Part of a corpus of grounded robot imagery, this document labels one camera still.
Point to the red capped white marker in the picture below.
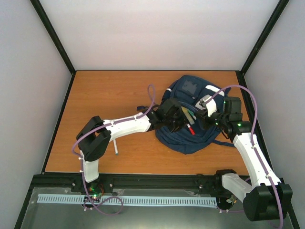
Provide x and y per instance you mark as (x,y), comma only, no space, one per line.
(191,129)

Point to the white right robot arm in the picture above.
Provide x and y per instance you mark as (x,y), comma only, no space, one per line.
(265,197)

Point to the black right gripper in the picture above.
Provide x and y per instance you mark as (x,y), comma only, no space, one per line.
(201,115)

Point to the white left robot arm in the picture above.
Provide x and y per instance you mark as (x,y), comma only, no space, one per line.
(93,139)

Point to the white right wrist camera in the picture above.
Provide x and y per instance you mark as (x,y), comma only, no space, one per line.
(208,104)

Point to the light blue slotted cable duct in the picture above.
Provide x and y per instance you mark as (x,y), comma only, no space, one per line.
(135,201)

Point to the navy blue student backpack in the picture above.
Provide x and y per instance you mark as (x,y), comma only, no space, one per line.
(188,90)

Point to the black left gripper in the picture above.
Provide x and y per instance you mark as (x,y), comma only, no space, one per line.
(182,122)

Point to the green capped white marker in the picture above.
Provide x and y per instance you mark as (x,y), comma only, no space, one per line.
(115,147)

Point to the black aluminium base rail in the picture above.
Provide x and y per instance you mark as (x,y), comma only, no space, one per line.
(111,183)

